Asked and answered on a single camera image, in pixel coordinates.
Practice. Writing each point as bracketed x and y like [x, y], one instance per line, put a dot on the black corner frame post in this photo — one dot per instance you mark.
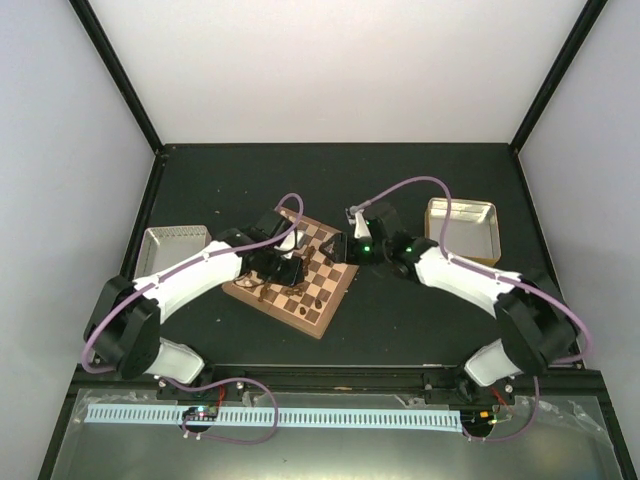
[103, 46]
[570, 48]

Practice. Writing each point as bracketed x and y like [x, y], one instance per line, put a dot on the gold metal tin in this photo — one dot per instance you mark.
[472, 231]

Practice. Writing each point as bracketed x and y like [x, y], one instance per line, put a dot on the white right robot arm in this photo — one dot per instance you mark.
[535, 327]

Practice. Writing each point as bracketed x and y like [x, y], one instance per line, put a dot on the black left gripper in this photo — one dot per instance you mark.
[290, 277]

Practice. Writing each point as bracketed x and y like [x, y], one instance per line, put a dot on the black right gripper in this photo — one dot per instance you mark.
[345, 252]

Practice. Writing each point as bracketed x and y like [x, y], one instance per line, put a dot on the white slotted cable duct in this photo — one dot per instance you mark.
[388, 419]

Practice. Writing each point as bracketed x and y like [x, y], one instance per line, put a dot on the pile of brown chess pieces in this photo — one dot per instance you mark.
[286, 271]

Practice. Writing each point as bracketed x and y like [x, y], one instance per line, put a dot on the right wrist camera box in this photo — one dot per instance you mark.
[355, 216]

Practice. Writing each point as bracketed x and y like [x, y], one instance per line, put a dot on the black right corner frame post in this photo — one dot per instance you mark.
[570, 48]

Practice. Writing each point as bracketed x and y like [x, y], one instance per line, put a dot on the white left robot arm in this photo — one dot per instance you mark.
[124, 330]

